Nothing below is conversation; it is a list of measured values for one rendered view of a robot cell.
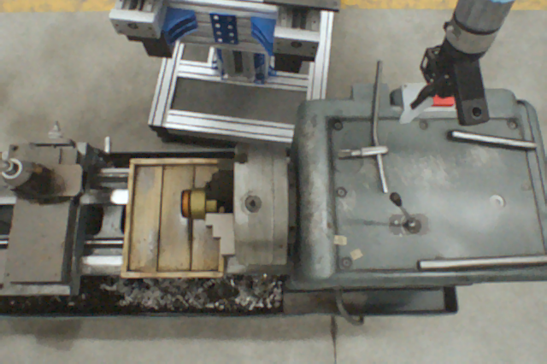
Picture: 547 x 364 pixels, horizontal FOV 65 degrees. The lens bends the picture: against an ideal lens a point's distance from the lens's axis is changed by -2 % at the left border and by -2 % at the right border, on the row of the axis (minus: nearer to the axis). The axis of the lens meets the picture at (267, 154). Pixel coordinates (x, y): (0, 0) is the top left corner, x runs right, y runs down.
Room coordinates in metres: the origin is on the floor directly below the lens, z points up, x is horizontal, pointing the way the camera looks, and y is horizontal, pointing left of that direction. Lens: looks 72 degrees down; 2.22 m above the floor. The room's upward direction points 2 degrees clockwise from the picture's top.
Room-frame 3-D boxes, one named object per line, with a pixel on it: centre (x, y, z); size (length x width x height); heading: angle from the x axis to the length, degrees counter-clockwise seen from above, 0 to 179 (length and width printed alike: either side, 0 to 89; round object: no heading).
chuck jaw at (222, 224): (0.14, 0.10, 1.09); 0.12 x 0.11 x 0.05; 2
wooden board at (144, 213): (0.22, 0.28, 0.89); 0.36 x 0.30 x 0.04; 2
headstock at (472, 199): (0.26, -0.37, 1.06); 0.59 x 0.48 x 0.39; 92
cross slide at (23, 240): (0.23, 0.66, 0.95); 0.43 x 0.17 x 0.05; 2
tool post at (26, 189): (0.28, 0.65, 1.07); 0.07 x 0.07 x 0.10; 2
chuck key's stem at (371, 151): (0.32, -0.22, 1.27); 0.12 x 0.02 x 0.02; 97
